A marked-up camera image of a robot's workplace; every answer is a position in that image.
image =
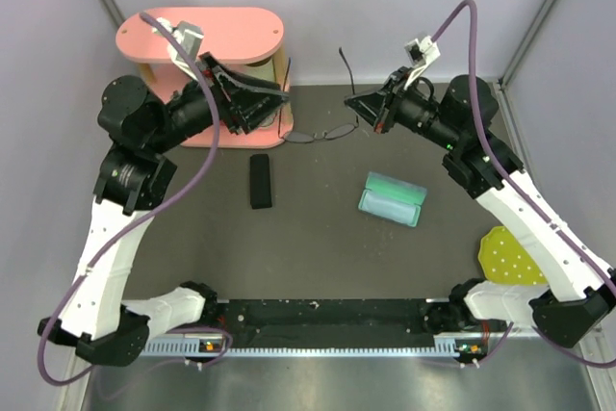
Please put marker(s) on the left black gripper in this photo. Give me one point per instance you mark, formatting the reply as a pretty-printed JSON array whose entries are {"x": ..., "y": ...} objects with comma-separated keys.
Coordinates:
[{"x": 250, "y": 104}]

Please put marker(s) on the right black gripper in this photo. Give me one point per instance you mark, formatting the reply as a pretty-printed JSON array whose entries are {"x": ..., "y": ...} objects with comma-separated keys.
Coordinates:
[{"x": 374, "y": 107}]

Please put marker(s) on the thin black wire eyeglasses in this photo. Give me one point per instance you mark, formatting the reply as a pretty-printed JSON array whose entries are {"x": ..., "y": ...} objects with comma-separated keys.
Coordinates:
[{"x": 320, "y": 110}]

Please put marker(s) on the blue grey glasses case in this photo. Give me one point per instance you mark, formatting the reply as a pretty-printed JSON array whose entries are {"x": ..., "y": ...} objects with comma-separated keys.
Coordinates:
[{"x": 396, "y": 189}]

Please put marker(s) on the black glasses case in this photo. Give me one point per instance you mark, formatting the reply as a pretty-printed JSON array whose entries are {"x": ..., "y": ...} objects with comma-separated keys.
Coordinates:
[{"x": 260, "y": 189}]

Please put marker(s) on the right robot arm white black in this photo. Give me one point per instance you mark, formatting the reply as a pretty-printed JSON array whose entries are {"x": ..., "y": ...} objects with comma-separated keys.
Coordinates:
[{"x": 580, "y": 288}]

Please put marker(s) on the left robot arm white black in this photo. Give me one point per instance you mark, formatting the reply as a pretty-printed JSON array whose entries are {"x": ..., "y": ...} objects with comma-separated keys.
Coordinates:
[{"x": 94, "y": 319}]

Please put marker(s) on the cream cylindrical jar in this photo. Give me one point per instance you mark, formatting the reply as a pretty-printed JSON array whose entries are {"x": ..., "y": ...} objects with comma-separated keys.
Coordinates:
[{"x": 261, "y": 70}]

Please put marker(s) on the pink three-tier wooden shelf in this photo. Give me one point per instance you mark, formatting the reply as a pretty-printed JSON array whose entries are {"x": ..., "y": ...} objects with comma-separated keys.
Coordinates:
[{"x": 234, "y": 35}]

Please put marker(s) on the yellow green dotted plate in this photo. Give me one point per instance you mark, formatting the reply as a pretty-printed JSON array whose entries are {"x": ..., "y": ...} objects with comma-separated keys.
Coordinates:
[{"x": 504, "y": 261}]

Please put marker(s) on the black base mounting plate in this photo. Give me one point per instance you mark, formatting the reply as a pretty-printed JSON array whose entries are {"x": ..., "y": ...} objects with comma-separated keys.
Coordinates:
[{"x": 340, "y": 323}]

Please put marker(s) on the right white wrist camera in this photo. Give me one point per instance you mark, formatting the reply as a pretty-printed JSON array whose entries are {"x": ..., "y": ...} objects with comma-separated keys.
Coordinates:
[{"x": 422, "y": 53}]

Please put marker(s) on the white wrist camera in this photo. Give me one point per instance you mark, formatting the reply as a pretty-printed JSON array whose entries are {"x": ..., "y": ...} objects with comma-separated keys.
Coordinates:
[
  {"x": 189, "y": 37},
  {"x": 422, "y": 53}
]

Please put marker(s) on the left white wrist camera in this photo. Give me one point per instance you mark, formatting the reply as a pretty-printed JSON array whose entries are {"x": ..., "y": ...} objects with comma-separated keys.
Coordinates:
[{"x": 189, "y": 37}]

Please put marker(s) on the aluminium rail with cable duct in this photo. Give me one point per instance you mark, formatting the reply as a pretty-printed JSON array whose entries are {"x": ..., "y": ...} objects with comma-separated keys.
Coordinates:
[{"x": 124, "y": 329}]

